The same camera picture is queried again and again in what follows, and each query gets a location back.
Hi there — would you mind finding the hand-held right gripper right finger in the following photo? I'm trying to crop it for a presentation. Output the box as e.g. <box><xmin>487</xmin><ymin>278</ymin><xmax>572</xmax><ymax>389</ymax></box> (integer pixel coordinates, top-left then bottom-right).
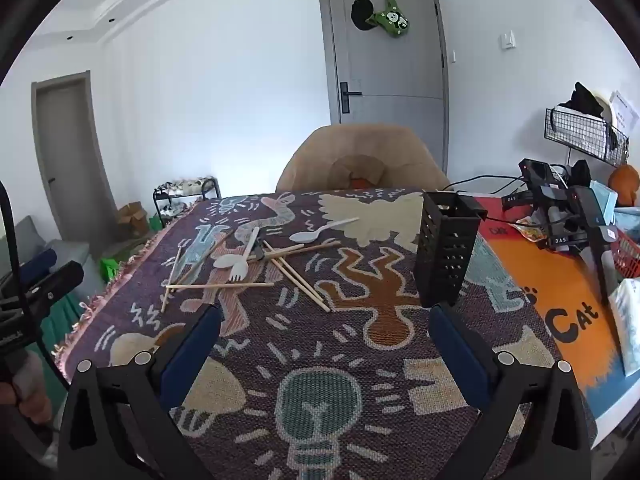
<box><xmin>427</xmin><ymin>302</ymin><xmax>593</xmax><ymax>480</ymax></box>

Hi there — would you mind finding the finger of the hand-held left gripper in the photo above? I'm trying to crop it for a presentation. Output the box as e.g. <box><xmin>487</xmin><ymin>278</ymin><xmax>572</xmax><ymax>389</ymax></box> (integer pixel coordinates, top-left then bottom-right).
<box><xmin>18</xmin><ymin>249</ymin><xmax>57</xmax><ymax>286</ymax></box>
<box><xmin>27</xmin><ymin>261</ymin><xmax>85</xmax><ymax>311</ymax></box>

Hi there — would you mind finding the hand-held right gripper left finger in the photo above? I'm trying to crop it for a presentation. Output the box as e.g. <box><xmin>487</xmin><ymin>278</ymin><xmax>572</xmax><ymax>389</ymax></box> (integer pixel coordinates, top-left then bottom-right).
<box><xmin>57</xmin><ymin>304</ymin><xmax>223</xmax><ymax>480</ymax></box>

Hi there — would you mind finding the white plastic fork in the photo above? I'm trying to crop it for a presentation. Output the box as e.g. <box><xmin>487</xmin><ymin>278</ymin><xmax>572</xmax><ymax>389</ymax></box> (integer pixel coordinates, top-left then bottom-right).
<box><xmin>229</xmin><ymin>230</ymin><xmax>261</xmax><ymax>282</ymax></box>

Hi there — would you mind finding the white plastic spoon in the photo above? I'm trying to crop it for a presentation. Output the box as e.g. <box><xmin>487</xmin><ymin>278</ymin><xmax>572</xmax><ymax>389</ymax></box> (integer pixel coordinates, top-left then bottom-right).
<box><xmin>213</xmin><ymin>226</ymin><xmax>261</xmax><ymax>269</ymax></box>
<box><xmin>289</xmin><ymin>217</ymin><xmax>360</xmax><ymax>244</ymax></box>

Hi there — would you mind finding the black slotted utensil holder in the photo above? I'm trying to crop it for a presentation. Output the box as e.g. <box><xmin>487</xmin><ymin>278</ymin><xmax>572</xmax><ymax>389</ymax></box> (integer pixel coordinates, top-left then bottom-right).
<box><xmin>414</xmin><ymin>191</ymin><xmax>488</xmax><ymax>309</ymax></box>

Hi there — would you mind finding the person's left hand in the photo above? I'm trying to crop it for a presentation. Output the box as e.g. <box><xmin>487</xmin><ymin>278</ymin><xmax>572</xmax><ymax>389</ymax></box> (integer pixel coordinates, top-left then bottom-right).
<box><xmin>12</xmin><ymin>350</ymin><xmax>53</xmax><ymax>426</ymax></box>

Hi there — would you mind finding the green cloth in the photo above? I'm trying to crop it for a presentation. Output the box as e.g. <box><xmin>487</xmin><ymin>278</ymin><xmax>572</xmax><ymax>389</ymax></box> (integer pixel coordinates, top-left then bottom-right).
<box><xmin>39</xmin><ymin>300</ymin><xmax>83</xmax><ymax>361</ymax></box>

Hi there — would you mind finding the green bag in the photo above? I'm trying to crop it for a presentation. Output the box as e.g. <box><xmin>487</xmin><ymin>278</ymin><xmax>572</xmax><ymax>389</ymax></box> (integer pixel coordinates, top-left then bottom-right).
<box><xmin>100</xmin><ymin>256</ymin><xmax>126</xmax><ymax>281</ymax></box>

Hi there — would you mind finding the cardboard box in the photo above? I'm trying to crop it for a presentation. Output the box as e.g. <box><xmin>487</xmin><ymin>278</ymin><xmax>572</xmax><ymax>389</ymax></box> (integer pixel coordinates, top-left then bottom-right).
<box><xmin>116</xmin><ymin>201</ymin><xmax>151</xmax><ymax>241</ymax></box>

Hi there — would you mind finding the plain grey door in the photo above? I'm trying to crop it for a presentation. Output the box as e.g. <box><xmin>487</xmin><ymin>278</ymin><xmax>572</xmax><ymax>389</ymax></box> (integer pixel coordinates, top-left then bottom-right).
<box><xmin>31</xmin><ymin>71</ymin><xmax>118</xmax><ymax>246</ymax></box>

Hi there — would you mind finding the printed woven blanket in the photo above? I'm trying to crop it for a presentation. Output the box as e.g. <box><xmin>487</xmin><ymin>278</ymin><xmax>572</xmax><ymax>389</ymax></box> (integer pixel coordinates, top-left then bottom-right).
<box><xmin>52</xmin><ymin>187</ymin><xmax>601</xmax><ymax>480</ymax></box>

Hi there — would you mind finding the orange desk mat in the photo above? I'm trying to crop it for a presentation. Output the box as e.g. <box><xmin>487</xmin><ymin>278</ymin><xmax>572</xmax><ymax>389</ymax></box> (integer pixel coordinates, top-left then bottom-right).
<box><xmin>472</xmin><ymin>195</ymin><xmax>636</xmax><ymax>391</ymax></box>

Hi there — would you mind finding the black shoe rack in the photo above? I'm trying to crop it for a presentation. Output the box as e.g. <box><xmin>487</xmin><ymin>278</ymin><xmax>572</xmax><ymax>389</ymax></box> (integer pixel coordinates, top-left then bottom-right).
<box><xmin>152</xmin><ymin>176</ymin><xmax>222</xmax><ymax>228</ymax></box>

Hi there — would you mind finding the colourful snack packet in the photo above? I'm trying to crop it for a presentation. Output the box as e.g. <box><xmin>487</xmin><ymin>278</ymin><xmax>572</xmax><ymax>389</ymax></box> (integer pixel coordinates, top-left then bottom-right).
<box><xmin>515</xmin><ymin>217</ymin><xmax>548</xmax><ymax>243</ymax></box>

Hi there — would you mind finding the white plastic bag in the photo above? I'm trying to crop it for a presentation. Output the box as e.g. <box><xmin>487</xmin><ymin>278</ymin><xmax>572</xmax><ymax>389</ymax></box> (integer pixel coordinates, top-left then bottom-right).
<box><xmin>607</xmin><ymin>277</ymin><xmax>640</xmax><ymax>376</ymax></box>

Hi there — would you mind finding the red plastic basket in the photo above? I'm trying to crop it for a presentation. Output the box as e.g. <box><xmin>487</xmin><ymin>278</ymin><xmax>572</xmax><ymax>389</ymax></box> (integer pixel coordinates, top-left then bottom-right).
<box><xmin>612</xmin><ymin>225</ymin><xmax>640</xmax><ymax>278</ymax></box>

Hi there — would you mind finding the small black hand-held device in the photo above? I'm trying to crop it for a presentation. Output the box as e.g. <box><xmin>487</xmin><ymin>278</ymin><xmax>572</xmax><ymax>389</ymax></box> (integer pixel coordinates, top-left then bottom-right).
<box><xmin>501</xmin><ymin>158</ymin><xmax>571</xmax><ymax>211</ymax></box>

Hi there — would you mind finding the tan upholstered chair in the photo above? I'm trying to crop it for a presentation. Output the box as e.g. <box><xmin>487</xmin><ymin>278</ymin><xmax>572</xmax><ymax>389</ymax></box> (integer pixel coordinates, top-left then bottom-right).
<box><xmin>275</xmin><ymin>123</ymin><xmax>451</xmax><ymax>193</ymax></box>

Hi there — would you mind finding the orange plush toy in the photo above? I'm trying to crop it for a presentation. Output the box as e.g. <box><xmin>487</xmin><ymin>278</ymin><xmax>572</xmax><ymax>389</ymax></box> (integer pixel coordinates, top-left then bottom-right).
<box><xmin>608</xmin><ymin>164</ymin><xmax>640</xmax><ymax>206</ymax></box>

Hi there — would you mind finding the black cloth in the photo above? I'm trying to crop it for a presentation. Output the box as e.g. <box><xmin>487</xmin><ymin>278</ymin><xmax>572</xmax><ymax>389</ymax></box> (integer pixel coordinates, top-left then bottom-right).
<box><xmin>557</xmin><ymin>81</ymin><xmax>606</xmax><ymax>118</ymax></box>

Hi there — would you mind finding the white paper sheet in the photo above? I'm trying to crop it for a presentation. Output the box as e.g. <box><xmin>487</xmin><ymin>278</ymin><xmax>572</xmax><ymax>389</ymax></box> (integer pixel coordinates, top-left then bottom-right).
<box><xmin>600</xmin><ymin>91</ymin><xmax>640</xmax><ymax>131</ymax></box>

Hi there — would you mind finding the green patterned hat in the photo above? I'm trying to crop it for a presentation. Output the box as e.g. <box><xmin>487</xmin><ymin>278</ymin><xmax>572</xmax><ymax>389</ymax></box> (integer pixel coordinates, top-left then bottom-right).
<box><xmin>365</xmin><ymin>0</ymin><xmax>412</xmax><ymax>40</ymax></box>

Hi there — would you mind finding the black hat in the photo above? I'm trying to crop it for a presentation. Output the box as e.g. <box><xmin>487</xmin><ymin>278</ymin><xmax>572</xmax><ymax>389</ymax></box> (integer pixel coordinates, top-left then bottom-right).
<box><xmin>351</xmin><ymin>0</ymin><xmax>376</xmax><ymax>33</ymax></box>

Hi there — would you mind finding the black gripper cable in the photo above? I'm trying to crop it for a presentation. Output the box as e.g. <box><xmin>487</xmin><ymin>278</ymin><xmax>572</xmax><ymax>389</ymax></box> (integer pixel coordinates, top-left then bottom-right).
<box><xmin>0</xmin><ymin>179</ymin><xmax>71</xmax><ymax>393</ymax></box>

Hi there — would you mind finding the black desk cable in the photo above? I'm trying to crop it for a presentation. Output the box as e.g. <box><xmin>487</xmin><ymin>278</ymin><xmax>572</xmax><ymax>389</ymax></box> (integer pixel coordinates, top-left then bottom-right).
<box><xmin>447</xmin><ymin>174</ymin><xmax>522</xmax><ymax>195</ymax></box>

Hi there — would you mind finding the black wire basket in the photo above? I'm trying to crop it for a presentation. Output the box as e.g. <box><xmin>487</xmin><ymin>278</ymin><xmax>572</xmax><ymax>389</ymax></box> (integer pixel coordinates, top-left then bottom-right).
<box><xmin>544</xmin><ymin>105</ymin><xmax>630</xmax><ymax>167</ymax></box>

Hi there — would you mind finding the black door handle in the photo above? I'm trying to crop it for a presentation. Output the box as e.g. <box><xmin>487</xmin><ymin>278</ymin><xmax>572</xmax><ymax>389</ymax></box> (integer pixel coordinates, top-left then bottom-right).
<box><xmin>339</xmin><ymin>81</ymin><xmax>363</xmax><ymax>114</ymax></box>

